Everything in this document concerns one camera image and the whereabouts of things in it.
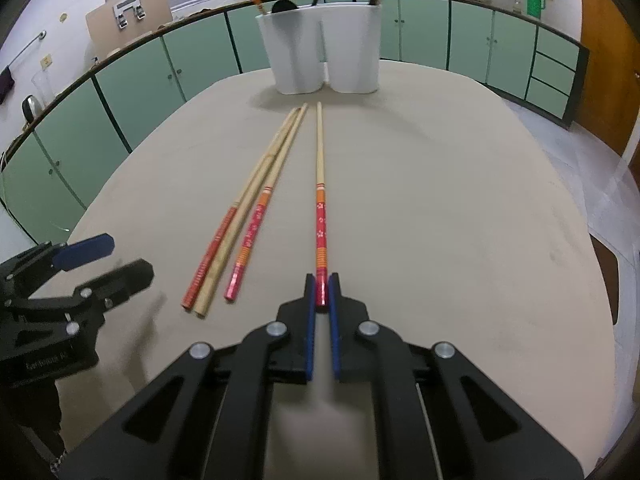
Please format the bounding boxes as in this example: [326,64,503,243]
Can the green thermos flask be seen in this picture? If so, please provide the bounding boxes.
[526,0,546,20]

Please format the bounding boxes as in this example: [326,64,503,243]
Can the dark hanging towel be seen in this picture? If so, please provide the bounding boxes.
[0,66,15,104]

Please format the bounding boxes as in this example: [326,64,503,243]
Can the red striped bamboo chopstick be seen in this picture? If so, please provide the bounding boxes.
[181,107,298,311]

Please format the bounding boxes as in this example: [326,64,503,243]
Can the brown wooden chair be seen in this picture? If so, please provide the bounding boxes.
[590,235,620,324]

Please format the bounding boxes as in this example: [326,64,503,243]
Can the tan bamboo chopstick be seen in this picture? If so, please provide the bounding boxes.
[191,119,294,318]

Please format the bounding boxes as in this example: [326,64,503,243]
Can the green lower kitchen cabinets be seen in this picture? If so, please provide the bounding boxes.
[1,0,589,243]

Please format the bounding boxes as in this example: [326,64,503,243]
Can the wall towel rail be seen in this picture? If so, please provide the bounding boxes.
[6,29,47,66]

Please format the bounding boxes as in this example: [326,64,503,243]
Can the red orange patterned chopstick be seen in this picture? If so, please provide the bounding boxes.
[224,103,308,302]

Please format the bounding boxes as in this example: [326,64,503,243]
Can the white double utensil holder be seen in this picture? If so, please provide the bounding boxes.
[256,2,382,96]

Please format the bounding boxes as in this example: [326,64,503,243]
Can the black plastic spoon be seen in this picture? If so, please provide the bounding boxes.
[271,0,298,14]

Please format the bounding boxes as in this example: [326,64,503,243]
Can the electric kettle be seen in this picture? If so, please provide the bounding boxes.
[21,94,42,125]

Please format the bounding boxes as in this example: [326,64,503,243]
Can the brown cardboard board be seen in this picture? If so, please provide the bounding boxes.
[86,0,172,60]

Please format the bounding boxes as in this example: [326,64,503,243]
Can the brown wooden door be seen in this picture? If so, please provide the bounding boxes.
[577,0,639,155]

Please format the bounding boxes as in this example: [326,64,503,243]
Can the red orange star chopstick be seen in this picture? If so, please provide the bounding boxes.
[316,102,329,310]

